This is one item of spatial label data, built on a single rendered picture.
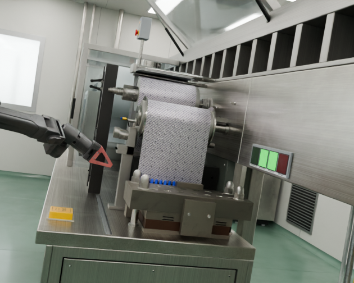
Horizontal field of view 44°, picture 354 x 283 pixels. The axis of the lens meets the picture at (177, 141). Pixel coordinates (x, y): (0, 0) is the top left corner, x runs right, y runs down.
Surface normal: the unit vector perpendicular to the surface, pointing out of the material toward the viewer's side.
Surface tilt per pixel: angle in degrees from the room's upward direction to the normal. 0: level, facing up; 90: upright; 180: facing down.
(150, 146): 90
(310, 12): 90
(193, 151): 90
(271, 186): 90
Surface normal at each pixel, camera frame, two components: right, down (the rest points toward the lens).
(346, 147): -0.96, -0.14
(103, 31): 0.24, 0.09
